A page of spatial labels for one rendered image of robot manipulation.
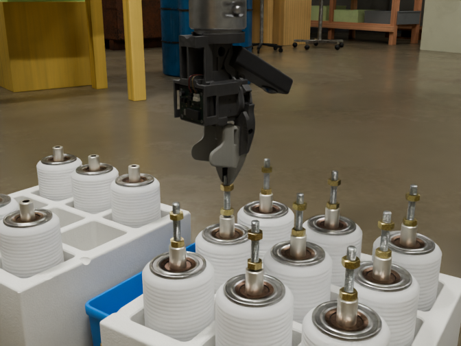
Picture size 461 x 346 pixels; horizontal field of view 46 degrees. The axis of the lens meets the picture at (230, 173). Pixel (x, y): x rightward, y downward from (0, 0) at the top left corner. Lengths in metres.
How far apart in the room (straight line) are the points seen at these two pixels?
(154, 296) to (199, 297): 0.06
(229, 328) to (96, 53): 3.25
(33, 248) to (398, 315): 0.55
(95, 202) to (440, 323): 0.68
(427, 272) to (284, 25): 6.56
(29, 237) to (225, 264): 0.31
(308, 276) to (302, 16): 6.83
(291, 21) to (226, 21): 6.65
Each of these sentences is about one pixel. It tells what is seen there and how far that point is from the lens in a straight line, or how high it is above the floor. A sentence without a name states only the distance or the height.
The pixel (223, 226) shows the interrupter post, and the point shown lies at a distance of 0.80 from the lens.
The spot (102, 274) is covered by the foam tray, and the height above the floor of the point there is 0.14.
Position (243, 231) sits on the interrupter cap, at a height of 0.25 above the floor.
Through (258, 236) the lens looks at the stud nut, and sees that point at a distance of 0.63.
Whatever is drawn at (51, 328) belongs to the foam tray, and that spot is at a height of 0.09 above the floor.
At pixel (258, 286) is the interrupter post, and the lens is 0.66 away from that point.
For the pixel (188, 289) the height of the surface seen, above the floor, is 0.24.
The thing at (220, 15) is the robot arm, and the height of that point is 0.57.
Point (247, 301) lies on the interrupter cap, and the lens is 0.65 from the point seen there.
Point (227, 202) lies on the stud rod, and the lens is 0.79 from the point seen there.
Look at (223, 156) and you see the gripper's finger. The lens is 0.74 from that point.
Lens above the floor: 0.59
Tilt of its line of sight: 18 degrees down
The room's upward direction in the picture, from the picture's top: straight up
